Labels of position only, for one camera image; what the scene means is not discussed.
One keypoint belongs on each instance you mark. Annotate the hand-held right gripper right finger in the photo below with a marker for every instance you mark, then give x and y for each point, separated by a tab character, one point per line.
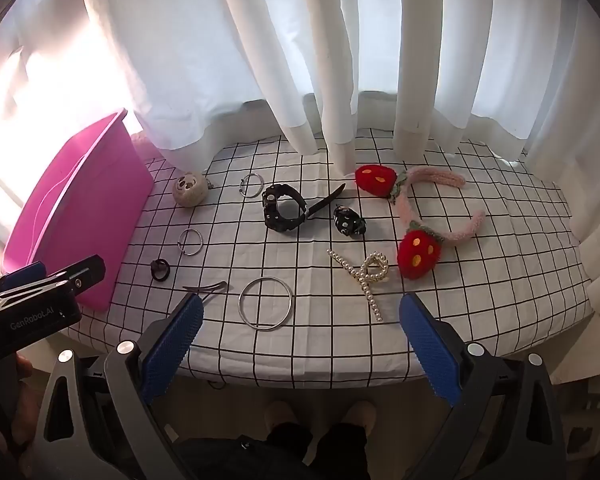
430	350

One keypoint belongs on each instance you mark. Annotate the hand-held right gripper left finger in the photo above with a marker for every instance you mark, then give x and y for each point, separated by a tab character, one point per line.
175	345

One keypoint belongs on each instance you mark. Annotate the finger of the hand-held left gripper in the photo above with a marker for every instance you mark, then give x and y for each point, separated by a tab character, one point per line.
82	274
27	272

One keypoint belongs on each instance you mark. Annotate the pink plastic storage box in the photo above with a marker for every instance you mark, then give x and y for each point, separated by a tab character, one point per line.
80	210

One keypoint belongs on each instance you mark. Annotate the black sport wristwatch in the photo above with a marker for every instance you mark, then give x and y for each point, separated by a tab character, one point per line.
280	210

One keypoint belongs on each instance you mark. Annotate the red crocheted flower toy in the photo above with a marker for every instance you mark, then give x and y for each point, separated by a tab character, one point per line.
375	177

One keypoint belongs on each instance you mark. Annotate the person's left hand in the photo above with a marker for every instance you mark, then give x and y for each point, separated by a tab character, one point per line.
21	390

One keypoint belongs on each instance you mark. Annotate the dark metal hair pin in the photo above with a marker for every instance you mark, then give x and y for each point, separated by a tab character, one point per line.
207	287

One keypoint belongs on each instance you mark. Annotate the large silver bangle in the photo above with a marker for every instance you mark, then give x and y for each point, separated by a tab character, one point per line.
240	306

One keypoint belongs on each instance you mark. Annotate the long pearl hair barrette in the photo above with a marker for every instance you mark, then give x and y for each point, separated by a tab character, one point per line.
370	300

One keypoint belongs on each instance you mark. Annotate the beige slipper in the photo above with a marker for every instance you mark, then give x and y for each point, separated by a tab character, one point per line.
280	414
360	414

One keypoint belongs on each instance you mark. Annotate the thin silver bangle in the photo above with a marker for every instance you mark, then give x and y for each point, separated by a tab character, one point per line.
179	245
240	190

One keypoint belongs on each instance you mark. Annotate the pearl hair claw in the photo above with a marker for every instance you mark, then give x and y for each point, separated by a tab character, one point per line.
375	266

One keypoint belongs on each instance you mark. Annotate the white black checkered tablecloth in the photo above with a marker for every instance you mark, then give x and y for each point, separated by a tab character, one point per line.
305	345

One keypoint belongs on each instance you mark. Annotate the person's dark trouser legs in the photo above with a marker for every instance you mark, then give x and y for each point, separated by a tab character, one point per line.
280	452

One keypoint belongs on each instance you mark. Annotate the black hair clip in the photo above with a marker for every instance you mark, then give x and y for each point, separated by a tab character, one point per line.
347	221

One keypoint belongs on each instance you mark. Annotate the white curtain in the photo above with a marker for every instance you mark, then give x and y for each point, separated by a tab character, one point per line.
280	35

